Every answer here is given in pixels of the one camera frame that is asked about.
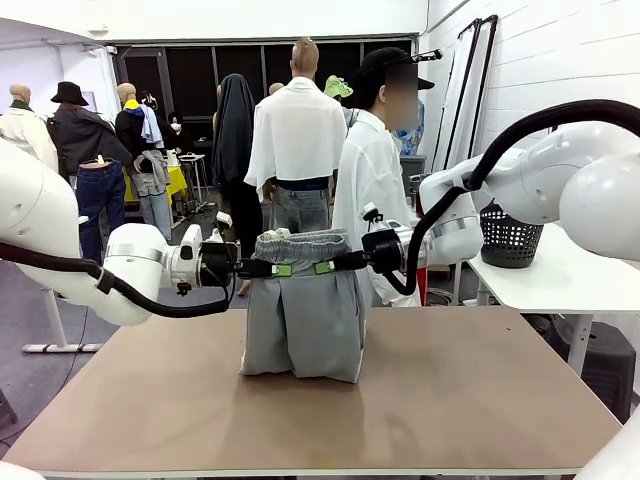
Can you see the man in blue floral shirt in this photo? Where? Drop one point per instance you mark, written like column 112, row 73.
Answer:
column 411, row 140

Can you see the mannequin with black hooded cloak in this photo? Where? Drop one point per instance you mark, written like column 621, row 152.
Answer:
column 232, row 130

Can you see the grey box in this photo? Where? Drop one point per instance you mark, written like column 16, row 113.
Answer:
column 412, row 167

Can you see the bare mannequin head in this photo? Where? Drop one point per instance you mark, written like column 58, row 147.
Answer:
column 276, row 89

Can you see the mannequin with white shirt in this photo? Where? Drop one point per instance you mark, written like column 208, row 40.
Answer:
column 295, row 135

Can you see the white table with T-foot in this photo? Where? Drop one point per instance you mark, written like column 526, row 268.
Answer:
column 55, row 330

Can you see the mannequin with dark jacket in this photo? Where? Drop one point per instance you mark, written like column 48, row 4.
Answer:
column 85, row 135

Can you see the mannequin with cream coat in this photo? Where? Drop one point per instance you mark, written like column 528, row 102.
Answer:
column 25, row 140

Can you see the small white work table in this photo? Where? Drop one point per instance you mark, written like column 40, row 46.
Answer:
column 192, row 159

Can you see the person in white shirt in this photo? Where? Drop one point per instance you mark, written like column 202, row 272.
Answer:
column 370, row 170

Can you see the black perforated plastic basket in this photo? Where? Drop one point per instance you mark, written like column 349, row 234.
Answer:
column 507, row 240

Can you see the yellow table cloth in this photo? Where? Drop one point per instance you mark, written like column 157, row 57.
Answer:
column 177, row 180

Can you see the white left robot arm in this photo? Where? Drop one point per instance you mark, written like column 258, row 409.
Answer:
column 135, row 255

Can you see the black bucket hat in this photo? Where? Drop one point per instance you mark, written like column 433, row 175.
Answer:
column 69, row 93

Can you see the person with white face mask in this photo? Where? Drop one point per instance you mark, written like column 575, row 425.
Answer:
column 179, row 131

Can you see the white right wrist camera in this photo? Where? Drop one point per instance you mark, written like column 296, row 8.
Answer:
column 375, row 215

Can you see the black framed white panel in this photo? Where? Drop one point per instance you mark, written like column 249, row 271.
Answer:
column 480, row 75
column 457, row 100

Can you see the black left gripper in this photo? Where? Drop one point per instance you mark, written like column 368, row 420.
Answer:
column 219, row 264

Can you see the large white side table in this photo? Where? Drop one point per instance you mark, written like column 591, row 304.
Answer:
column 560, row 290

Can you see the grey training pants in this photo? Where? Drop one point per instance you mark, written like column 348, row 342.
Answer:
column 305, row 325

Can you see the black cap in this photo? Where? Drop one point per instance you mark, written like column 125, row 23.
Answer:
column 382, row 62

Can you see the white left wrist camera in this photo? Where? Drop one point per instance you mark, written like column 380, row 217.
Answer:
column 223, row 219

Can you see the mannequin with yellow scarf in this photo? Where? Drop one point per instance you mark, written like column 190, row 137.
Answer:
column 132, row 130

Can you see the black metal stand foot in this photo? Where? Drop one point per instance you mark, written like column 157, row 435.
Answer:
column 7, row 410

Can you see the light green hat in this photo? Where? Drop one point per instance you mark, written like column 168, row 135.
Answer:
column 336, row 86

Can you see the white head-mounted camera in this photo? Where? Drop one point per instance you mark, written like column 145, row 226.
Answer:
column 429, row 55

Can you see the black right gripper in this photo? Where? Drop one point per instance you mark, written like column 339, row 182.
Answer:
column 382, row 251

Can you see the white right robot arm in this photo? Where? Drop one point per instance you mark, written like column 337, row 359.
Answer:
column 550, row 170

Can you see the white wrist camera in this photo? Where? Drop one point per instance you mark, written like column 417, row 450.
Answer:
column 223, row 219
column 375, row 215

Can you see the black plastic stool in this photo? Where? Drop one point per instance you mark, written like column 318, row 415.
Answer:
column 605, row 365

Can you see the dark blue jeans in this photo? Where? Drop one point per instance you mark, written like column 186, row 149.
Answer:
column 100, row 200

